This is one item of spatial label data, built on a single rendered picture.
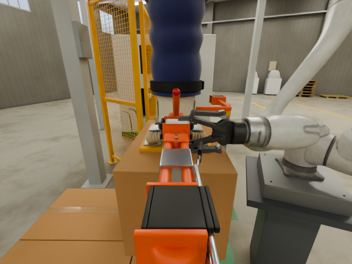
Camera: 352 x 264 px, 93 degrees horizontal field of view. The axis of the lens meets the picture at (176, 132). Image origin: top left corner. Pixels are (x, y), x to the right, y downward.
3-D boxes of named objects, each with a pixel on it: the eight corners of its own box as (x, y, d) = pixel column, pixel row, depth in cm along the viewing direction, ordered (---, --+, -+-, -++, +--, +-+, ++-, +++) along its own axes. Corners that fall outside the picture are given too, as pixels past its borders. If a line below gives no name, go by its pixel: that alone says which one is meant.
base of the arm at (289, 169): (305, 158, 103) (308, 150, 101) (325, 181, 83) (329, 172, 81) (272, 155, 108) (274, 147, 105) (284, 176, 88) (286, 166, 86)
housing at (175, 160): (161, 166, 38) (160, 147, 36) (191, 166, 38) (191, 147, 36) (158, 186, 31) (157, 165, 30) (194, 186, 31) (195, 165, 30)
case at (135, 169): (151, 172, 124) (147, 119, 110) (205, 173, 122) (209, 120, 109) (124, 256, 67) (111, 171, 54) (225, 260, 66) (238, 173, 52)
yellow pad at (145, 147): (151, 125, 98) (150, 117, 96) (168, 125, 98) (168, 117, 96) (139, 152, 66) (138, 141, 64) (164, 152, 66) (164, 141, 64)
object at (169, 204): (148, 208, 26) (146, 181, 24) (196, 208, 26) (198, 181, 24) (136, 268, 18) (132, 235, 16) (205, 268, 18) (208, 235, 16)
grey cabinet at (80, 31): (88, 58, 178) (83, 26, 167) (93, 58, 178) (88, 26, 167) (77, 57, 159) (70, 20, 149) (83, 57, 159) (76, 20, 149)
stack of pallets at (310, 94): (308, 95, 982) (312, 79, 952) (314, 97, 906) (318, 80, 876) (284, 94, 1024) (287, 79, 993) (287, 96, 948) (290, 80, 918)
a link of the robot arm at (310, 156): (289, 150, 102) (298, 114, 94) (327, 162, 89) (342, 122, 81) (277, 158, 93) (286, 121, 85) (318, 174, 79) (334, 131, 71)
